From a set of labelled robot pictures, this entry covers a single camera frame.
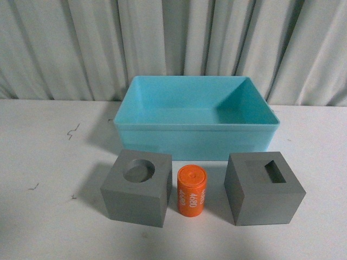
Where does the light blue plastic box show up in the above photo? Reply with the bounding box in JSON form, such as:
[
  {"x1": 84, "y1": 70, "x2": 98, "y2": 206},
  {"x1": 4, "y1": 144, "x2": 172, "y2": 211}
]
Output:
[{"x1": 114, "y1": 76, "x2": 280, "y2": 161}]

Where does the gray cube with round hole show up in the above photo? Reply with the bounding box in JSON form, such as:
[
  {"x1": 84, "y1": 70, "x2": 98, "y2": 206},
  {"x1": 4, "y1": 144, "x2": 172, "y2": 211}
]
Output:
[{"x1": 100, "y1": 149, "x2": 172, "y2": 228}]

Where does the orange cylinder part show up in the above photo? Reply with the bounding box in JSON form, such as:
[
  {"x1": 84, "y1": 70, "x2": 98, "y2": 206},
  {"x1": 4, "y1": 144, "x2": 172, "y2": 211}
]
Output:
[{"x1": 177, "y1": 164, "x2": 208, "y2": 217}]

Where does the gray cube with rectangular hole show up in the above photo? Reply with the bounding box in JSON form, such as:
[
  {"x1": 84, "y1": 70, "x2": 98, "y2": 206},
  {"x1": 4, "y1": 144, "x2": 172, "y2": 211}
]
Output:
[{"x1": 224, "y1": 152, "x2": 306, "y2": 226}]

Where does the white pleated curtain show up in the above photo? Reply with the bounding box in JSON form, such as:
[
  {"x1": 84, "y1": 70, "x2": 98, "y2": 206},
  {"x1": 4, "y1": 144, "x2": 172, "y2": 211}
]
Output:
[{"x1": 1, "y1": 1, "x2": 346, "y2": 106}]

